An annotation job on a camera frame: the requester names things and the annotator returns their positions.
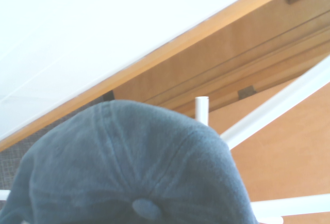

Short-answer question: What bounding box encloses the navy blue cap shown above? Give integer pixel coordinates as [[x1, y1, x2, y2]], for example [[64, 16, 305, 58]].
[[0, 99, 258, 224]]

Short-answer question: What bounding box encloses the white coat rack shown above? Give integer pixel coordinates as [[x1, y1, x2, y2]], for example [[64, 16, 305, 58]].
[[0, 53, 330, 224]]

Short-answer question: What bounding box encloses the wooden door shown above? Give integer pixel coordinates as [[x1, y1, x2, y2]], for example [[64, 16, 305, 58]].
[[201, 81, 330, 204]]

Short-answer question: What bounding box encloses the wooden door frame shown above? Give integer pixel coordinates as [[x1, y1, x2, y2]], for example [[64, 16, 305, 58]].
[[0, 0, 330, 152]]

